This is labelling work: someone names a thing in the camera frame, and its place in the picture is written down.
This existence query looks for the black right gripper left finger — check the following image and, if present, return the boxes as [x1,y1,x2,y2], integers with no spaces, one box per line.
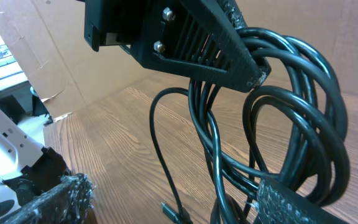
[0,174,93,224]

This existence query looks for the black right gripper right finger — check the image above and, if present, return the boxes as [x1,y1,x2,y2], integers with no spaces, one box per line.
[255,178,345,224]

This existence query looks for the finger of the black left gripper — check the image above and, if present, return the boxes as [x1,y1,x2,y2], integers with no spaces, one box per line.
[130,0,271,93]

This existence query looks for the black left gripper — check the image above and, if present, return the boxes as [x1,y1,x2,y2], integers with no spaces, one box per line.
[83,0,150,52]

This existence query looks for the cardboard wall panel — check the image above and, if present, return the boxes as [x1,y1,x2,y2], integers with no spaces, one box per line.
[0,1,358,117]

